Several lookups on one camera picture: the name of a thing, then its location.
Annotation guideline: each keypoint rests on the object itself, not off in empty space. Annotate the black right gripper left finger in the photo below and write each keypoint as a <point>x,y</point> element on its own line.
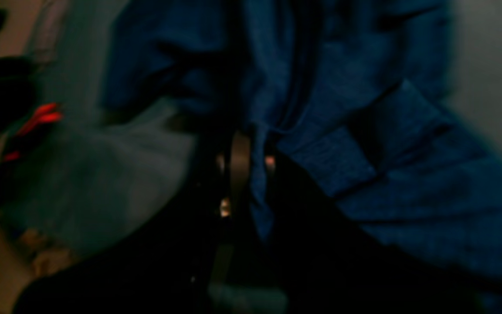
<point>164,267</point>

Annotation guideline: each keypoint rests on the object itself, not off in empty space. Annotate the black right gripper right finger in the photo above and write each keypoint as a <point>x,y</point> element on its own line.
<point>328,265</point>

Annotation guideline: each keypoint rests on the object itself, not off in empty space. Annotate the blue t-shirt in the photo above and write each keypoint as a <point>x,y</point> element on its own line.
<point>353,92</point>

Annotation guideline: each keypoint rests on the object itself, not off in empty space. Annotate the light blue table cloth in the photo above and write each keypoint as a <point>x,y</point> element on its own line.
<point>89,185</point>

